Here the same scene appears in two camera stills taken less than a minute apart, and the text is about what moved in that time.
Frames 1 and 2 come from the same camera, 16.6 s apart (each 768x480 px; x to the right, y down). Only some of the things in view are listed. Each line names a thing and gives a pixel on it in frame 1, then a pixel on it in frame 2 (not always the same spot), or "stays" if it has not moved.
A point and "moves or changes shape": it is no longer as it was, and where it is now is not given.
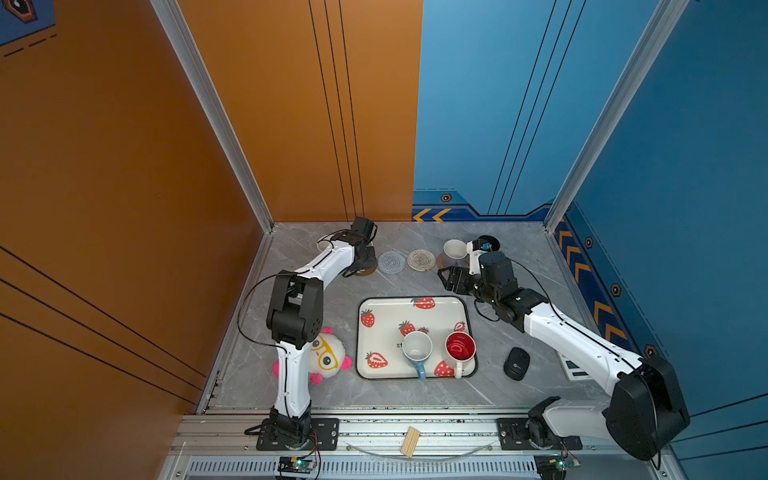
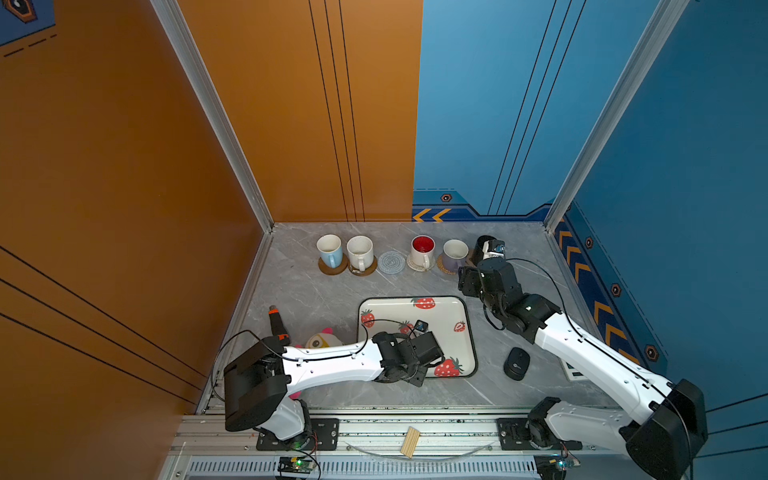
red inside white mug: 460,348 -> 422,250
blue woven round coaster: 391,262 stays
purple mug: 455,253 stays
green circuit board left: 292,464 stays
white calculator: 572,371 stays
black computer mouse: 516,363 stays
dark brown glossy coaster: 367,271 stays
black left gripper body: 368,259 -> 417,376
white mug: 323,244 moves or changes shape
